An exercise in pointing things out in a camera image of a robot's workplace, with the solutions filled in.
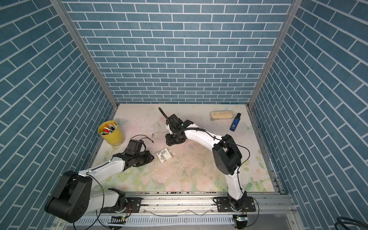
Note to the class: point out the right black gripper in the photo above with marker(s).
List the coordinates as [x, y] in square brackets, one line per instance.
[169, 141]

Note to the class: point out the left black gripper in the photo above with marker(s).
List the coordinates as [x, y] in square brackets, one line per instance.
[149, 158]

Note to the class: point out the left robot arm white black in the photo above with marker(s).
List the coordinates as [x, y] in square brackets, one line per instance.
[72, 197]

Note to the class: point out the yellow cup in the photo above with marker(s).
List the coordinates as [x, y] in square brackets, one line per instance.
[116, 138]

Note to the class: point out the markers in cup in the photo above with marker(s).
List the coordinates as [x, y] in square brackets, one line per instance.
[107, 128]

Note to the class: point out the blue black marker pen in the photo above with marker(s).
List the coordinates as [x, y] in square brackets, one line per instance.
[235, 122]

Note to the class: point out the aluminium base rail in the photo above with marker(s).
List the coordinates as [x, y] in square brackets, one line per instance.
[169, 211]

